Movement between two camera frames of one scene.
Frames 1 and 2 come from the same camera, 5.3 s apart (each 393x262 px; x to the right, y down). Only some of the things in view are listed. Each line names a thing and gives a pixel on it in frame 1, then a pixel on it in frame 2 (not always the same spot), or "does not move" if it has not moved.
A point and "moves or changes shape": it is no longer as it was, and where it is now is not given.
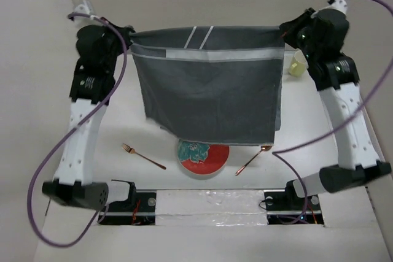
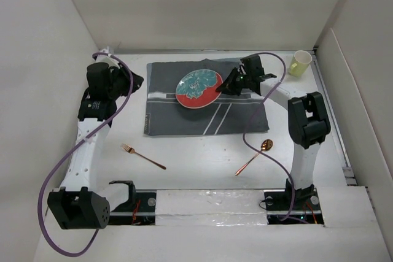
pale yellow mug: (298, 66) does not move
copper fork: (126, 147) does not move
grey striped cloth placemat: (212, 85) moves or changes shape
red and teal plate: (202, 158) → (197, 88)
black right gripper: (291, 27) → (228, 86)
